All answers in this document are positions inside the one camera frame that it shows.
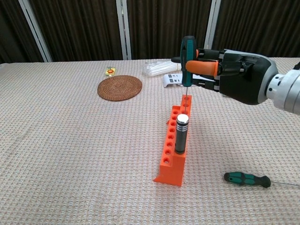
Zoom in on round woven rattan coaster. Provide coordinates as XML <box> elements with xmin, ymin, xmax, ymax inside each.
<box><xmin>97</xmin><ymin>75</ymin><xmax>143</xmax><ymax>102</ymax></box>

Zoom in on bundle of clear plastic tubes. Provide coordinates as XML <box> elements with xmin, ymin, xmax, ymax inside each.
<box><xmin>142</xmin><ymin>59</ymin><xmax>182</xmax><ymax>77</ymax></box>

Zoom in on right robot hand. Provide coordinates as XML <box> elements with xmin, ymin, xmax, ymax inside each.
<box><xmin>171</xmin><ymin>48</ymin><xmax>279</xmax><ymax>105</ymax></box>

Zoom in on white folding laptop stand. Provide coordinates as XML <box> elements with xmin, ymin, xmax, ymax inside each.
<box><xmin>162</xmin><ymin>73</ymin><xmax>216</xmax><ymax>89</ymax></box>

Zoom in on teal black smooth-handled screwdriver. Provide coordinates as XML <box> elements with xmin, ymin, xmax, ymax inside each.
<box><xmin>180</xmin><ymin>35</ymin><xmax>196</xmax><ymax>113</ymax></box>

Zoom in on orange tool holder block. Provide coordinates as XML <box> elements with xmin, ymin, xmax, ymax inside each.
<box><xmin>152</xmin><ymin>95</ymin><xmax>193</xmax><ymax>188</ymax></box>

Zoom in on beige woven tablecloth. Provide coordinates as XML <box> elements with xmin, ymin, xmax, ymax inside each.
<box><xmin>0</xmin><ymin>57</ymin><xmax>300</xmax><ymax>225</ymax></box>

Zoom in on black metal precision screwdriver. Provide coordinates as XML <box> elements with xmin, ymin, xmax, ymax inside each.
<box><xmin>174</xmin><ymin>114</ymin><xmax>189</xmax><ymax>155</ymax></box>

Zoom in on white partition frame post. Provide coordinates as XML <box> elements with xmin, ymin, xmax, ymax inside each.
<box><xmin>116</xmin><ymin>0</ymin><xmax>132</xmax><ymax>60</ymax></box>
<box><xmin>202</xmin><ymin>0</ymin><xmax>221</xmax><ymax>51</ymax></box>
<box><xmin>18</xmin><ymin>0</ymin><xmax>53</xmax><ymax>63</ymax></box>

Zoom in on green black waisted-handle screwdriver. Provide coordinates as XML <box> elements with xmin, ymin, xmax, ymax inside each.
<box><xmin>223</xmin><ymin>172</ymin><xmax>300</xmax><ymax>189</ymax></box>

